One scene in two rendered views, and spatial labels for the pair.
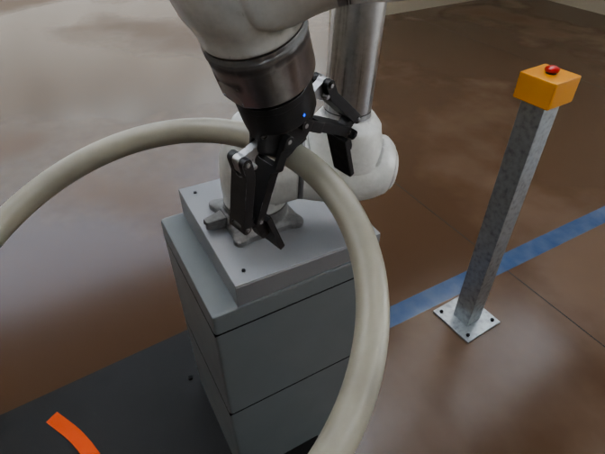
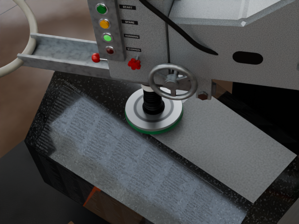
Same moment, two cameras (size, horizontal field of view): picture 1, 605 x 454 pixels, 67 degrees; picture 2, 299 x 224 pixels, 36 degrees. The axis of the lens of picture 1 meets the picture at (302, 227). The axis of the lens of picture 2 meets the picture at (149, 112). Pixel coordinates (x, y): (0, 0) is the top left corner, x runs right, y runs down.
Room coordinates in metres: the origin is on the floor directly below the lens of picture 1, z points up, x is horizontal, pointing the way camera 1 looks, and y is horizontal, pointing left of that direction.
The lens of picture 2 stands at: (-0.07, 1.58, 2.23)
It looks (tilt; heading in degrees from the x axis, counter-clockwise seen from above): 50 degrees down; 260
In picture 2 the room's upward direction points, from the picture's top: 7 degrees counter-clockwise
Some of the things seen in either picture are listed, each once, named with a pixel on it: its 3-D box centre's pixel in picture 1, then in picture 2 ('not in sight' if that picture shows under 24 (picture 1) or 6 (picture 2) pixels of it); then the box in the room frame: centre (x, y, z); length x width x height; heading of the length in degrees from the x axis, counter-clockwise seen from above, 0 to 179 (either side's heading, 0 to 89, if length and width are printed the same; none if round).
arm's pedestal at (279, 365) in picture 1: (265, 332); not in sight; (0.91, 0.12, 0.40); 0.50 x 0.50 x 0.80; 29
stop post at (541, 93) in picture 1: (500, 220); not in sight; (1.30, -0.71, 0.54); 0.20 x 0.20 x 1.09; 33
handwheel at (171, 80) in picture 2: not in sight; (175, 74); (-0.32, 0.65, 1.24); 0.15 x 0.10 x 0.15; 150
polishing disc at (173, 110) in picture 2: not in sight; (153, 107); (-0.27, 0.49, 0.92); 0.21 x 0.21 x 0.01
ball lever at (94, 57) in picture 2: not in sight; (103, 58); (-0.13, 0.49, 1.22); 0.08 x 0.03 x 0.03; 150
